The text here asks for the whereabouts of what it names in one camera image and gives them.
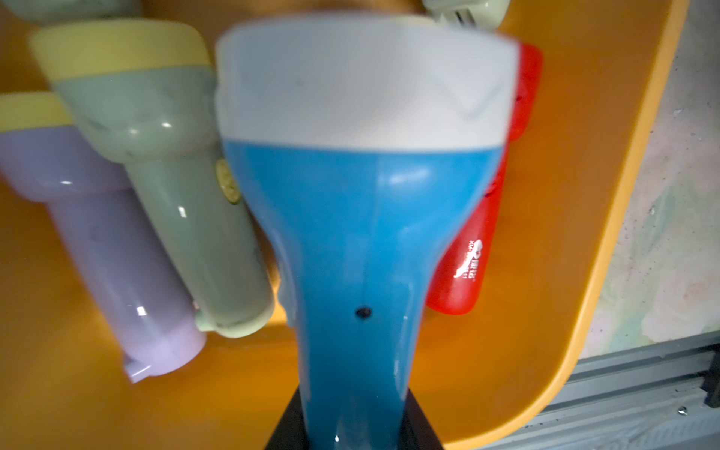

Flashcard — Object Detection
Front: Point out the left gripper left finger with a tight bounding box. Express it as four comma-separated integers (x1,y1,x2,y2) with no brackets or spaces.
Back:
264,389,309,450

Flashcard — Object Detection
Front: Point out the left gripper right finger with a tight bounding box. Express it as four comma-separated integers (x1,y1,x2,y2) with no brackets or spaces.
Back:
399,391,444,450

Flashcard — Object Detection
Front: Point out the red flashlight plain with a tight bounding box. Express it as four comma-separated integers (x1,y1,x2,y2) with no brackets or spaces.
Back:
426,43,544,315

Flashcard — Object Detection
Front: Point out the blue flashlight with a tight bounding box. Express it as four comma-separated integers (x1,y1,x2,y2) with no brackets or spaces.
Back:
216,13,521,449

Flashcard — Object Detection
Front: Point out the green flashlight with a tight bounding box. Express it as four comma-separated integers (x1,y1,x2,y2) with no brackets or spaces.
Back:
2,0,144,26
28,18,275,339
422,0,510,31

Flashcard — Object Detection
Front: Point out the purple flashlight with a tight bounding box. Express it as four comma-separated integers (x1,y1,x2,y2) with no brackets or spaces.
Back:
1,91,206,383

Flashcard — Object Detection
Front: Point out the yellow plastic storage tray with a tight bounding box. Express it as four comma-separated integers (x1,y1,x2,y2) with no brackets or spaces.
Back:
1,1,688,449

